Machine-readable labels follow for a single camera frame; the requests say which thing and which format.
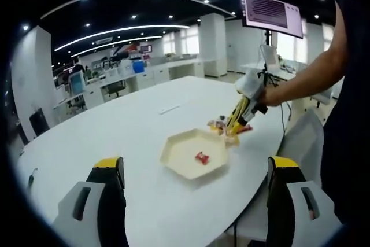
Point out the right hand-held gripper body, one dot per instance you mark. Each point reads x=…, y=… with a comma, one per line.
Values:
x=250, y=83

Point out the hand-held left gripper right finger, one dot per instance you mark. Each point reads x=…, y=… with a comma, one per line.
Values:
x=280, y=200

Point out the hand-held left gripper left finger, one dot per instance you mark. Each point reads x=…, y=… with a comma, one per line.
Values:
x=110, y=198

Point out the pile of food packets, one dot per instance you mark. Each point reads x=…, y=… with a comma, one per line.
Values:
x=216, y=125

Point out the small red candy food packet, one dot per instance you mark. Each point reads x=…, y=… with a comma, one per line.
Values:
x=203, y=158

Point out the cream hexagonal container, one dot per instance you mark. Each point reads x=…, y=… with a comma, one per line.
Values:
x=185, y=154

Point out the white side desk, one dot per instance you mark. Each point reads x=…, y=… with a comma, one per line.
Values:
x=289, y=70

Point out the black monitor stand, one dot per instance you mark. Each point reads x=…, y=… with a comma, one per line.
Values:
x=269, y=37

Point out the white flat strip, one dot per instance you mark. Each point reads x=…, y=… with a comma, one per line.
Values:
x=170, y=109

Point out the large screen monitor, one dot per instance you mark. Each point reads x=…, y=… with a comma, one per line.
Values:
x=269, y=14

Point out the grey office chair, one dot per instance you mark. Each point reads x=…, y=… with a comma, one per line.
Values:
x=325, y=96

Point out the row of white office desks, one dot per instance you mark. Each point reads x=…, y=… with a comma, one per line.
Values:
x=162, y=73

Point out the person's dark shirt torso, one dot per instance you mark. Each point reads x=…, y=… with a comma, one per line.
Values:
x=347, y=143

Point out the blue box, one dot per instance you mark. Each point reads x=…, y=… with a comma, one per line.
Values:
x=138, y=67

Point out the black office chair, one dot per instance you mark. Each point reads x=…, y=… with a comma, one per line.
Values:
x=115, y=88

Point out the teal screen monitor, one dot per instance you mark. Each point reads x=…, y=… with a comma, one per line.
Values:
x=77, y=83

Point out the white storage box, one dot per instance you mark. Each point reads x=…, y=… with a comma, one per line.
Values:
x=125, y=69

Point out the white square pillar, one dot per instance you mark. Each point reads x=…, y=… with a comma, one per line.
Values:
x=31, y=79

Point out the red white wall banner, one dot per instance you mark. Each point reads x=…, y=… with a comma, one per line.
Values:
x=127, y=48

